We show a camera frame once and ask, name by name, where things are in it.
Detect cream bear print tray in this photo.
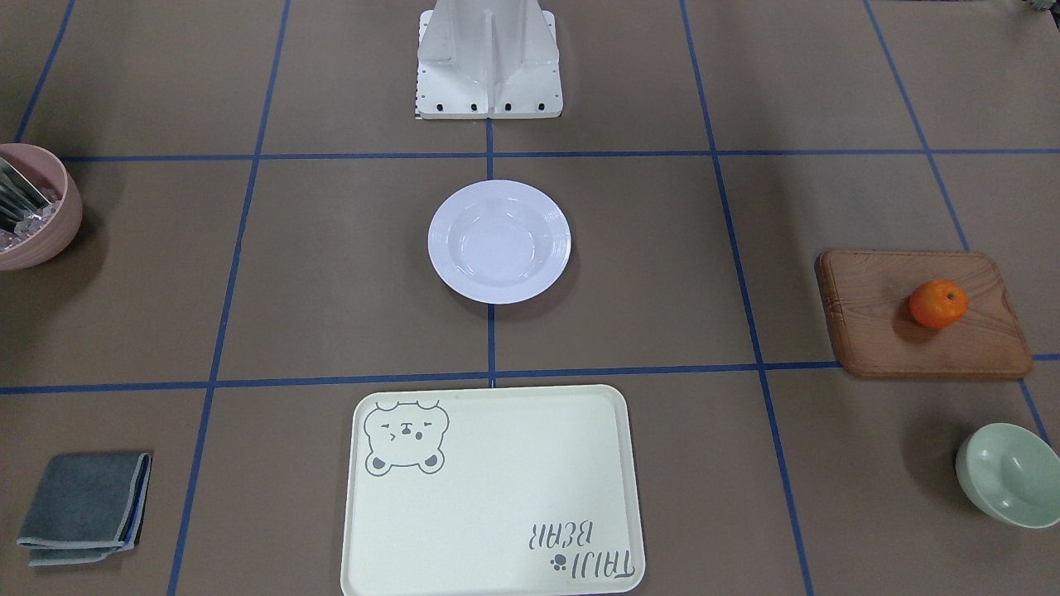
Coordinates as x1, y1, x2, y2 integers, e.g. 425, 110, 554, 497
340, 384, 647, 595

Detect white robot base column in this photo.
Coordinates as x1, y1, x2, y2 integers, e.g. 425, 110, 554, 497
414, 1, 564, 120

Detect metal scoop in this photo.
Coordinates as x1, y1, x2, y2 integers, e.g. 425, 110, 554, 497
1, 157, 53, 233

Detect folded grey cloth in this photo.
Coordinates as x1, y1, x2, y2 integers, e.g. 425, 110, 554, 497
17, 452, 154, 567

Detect white round plate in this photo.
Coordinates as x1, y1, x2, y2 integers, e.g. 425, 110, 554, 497
426, 180, 573, 305

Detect green ceramic bowl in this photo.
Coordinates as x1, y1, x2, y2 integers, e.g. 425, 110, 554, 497
954, 423, 1059, 530

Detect orange fruit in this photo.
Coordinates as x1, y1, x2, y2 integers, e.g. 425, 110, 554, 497
906, 278, 970, 329

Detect pink bowl with ice cubes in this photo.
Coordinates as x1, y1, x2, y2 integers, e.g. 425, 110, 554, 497
1, 143, 83, 271

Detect wooden cutting board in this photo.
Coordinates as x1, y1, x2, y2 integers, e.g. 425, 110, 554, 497
815, 249, 1034, 380

